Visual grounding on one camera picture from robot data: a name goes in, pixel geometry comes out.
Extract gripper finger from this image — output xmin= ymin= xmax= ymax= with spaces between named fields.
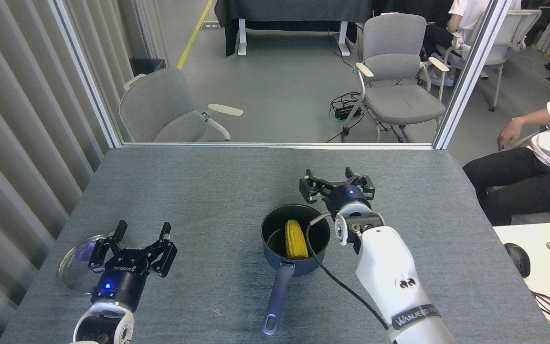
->
xmin=299 ymin=169 xmax=338 ymax=202
xmin=344 ymin=167 xmax=376 ymax=199
xmin=88 ymin=220 xmax=128 ymax=273
xmin=136 ymin=221 xmax=178 ymax=278

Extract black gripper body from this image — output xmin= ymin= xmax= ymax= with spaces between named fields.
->
xmin=91 ymin=258 xmax=150 ymax=310
xmin=325 ymin=185 xmax=372 ymax=218

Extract glass lid with blue knob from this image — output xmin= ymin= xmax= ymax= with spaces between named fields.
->
xmin=58 ymin=234 xmax=113 ymax=295

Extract yellow corn cob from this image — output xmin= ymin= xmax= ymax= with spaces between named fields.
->
xmin=285 ymin=220 xmax=309 ymax=260

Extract person's right hand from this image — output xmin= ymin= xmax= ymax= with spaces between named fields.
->
xmin=497 ymin=118 xmax=525 ymax=151

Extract black power strip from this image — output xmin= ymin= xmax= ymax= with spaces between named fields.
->
xmin=333 ymin=106 xmax=364 ymax=120

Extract grey chair with white armrests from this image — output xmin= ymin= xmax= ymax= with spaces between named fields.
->
xmin=119 ymin=67 xmax=244 ymax=143
xmin=341 ymin=13 xmax=450 ymax=143

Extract black computer mouse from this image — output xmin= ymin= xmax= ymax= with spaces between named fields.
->
xmin=504 ymin=243 xmax=531 ymax=278

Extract desk with black cloth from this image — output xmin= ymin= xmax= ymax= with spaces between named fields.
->
xmin=214 ymin=0 xmax=373 ymax=57

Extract white table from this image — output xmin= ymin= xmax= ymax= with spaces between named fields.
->
xmin=493 ymin=221 xmax=550 ymax=344

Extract seated person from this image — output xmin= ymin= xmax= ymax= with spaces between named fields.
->
xmin=421 ymin=0 xmax=524 ymax=87

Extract white-framed mesh office chair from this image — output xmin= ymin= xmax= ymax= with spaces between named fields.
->
xmin=435 ymin=9 xmax=542 ymax=112

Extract silver aluminium rail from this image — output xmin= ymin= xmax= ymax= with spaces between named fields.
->
xmin=121 ymin=142 xmax=435 ymax=150

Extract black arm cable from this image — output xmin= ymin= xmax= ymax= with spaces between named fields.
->
xmin=305 ymin=213 xmax=390 ymax=331

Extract black floor cables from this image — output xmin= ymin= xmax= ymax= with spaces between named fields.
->
xmin=327 ymin=92 xmax=404 ymax=143

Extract blue pot with long handle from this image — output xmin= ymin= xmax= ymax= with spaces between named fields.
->
xmin=261 ymin=204 xmax=331 ymax=336

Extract silver aluminium post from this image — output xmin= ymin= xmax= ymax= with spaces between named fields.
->
xmin=48 ymin=0 xmax=124 ymax=148
xmin=433 ymin=0 xmax=513 ymax=150

